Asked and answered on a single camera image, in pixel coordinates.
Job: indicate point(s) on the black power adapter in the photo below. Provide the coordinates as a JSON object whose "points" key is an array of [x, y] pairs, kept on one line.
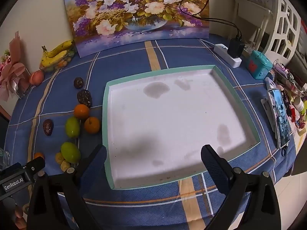
{"points": [[235, 48]]}

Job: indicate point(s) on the clutter of small toys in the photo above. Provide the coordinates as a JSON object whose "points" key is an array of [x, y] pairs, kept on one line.
{"points": [[294, 96]]}

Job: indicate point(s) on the white tray with green rim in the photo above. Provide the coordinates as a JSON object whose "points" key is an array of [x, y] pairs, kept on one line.
{"points": [[154, 125]]}

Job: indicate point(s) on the small orange tangerine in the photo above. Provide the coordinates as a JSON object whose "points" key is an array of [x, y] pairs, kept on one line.
{"points": [[39, 154]]}

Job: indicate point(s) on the smartphone on stand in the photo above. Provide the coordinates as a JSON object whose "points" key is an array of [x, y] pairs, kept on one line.
{"points": [[280, 120]]}

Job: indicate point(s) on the orange tangerine with stem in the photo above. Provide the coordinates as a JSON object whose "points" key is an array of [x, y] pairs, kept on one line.
{"points": [[92, 125]]}

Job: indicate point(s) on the blue plaid tablecloth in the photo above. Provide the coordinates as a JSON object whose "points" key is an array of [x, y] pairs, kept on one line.
{"points": [[188, 204]]}

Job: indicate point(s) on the flower still life painting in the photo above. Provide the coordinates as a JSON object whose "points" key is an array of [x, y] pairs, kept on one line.
{"points": [[99, 25]]}

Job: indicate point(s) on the white power strip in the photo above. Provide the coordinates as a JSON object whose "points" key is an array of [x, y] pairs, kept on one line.
{"points": [[221, 50]]}

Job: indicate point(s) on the white lavender handheld device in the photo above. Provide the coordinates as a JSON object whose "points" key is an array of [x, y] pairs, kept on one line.
{"points": [[269, 83]]}

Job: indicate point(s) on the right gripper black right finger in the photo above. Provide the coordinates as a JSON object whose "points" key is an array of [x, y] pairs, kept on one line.
{"points": [[262, 210]]}

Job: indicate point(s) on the white phone stand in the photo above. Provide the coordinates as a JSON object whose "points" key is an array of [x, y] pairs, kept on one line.
{"points": [[268, 111]]}

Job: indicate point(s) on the red peach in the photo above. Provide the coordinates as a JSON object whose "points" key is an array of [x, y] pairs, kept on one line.
{"points": [[36, 78]]}

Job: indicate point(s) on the clear plastic fruit container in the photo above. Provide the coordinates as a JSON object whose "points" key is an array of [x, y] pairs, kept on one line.
{"points": [[60, 63]]}

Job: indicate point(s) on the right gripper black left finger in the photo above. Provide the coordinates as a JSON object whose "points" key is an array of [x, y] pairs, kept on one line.
{"points": [[45, 209]]}

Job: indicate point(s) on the white lattice chair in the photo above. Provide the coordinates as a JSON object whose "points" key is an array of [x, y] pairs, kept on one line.
{"points": [[278, 29]]}

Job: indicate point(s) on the round dark dried fruit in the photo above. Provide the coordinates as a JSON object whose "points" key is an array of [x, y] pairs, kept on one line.
{"points": [[78, 83]]}

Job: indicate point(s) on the teal toy box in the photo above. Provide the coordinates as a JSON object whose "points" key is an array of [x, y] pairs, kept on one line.
{"points": [[259, 65]]}

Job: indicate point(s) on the large dark dried date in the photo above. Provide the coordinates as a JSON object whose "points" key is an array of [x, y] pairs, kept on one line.
{"points": [[84, 97]]}

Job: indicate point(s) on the yellow banana bunch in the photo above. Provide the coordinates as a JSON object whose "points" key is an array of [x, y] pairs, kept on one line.
{"points": [[68, 44]]}

